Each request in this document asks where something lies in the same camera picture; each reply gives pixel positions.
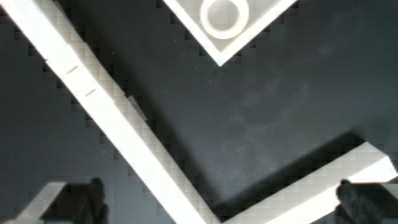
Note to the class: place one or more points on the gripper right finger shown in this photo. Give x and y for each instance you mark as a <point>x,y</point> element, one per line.
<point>369,203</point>

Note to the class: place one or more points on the white U-shaped obstacle fence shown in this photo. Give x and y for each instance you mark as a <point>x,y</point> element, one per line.
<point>301,203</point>

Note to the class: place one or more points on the white square tabletop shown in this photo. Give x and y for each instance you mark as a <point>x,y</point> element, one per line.
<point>227,21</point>

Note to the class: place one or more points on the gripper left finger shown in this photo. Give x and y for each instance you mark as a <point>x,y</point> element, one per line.
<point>67,204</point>

